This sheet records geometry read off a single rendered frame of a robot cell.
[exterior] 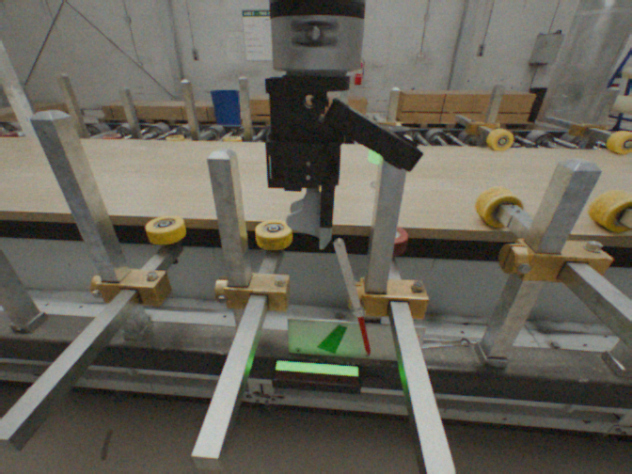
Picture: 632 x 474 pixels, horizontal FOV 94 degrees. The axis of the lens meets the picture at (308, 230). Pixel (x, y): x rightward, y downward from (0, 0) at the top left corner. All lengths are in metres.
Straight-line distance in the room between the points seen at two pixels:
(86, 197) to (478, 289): 0.88
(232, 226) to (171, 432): 1.09
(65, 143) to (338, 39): 0.43
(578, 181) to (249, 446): 1.24
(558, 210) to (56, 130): 0.72
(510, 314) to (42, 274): 1.20
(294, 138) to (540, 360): 0.67
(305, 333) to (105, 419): 1.12
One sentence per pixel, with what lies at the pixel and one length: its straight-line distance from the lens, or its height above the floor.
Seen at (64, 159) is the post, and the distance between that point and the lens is 0.59.
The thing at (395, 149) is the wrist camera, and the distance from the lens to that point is 0.34.
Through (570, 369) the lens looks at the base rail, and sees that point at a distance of 0.83.
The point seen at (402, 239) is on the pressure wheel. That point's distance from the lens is 0.64.
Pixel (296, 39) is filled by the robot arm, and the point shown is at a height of 1.24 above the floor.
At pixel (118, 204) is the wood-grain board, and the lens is 0.92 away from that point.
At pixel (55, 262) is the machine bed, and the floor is 0.72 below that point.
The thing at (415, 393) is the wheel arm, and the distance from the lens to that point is 0.45.
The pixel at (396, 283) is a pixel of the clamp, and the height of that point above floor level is 0.87.
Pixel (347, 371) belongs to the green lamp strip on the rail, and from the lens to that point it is 0.64.
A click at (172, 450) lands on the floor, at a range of 1.43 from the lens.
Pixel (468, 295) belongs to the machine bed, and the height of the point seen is 0.69.
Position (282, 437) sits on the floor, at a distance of 1.36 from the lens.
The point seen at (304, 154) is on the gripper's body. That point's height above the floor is 1.14.
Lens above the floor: 1.23
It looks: 30 degrees down
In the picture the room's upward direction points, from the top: straight up
